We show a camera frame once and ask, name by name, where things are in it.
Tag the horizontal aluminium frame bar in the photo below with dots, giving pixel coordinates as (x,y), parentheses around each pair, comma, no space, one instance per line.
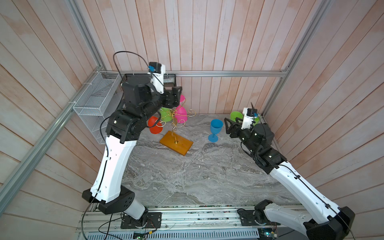
(251,73)

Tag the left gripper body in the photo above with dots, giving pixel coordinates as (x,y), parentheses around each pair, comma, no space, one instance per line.
(169,99)

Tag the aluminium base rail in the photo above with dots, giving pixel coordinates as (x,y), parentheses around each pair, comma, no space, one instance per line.
(220,222)

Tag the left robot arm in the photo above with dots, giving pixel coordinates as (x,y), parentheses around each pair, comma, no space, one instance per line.
(107,186)

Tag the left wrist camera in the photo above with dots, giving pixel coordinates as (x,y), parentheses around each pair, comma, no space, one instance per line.
(157,72)

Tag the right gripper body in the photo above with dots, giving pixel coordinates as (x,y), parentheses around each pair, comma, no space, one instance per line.
(244,136)

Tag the green wine glass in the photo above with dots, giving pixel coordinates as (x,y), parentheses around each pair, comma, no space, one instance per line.
(256,120)
(166,115)
(236,117)

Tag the black mesh basket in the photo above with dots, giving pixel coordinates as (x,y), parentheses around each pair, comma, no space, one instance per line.
(169,80)

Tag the pink wine glass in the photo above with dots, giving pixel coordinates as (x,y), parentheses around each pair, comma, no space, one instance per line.
(180,112)

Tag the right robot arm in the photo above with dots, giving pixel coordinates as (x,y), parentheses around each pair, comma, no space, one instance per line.
(323,220)

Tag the red wine glass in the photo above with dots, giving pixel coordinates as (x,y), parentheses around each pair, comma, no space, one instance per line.
(155,125)

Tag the blue wine glass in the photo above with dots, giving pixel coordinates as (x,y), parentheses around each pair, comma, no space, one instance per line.
(215,127)

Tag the gold wire wine glass rack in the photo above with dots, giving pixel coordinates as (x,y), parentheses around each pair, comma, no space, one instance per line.
(172,140)

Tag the white wire mesh shelf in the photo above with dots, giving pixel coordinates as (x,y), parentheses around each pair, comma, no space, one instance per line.
(100,99)

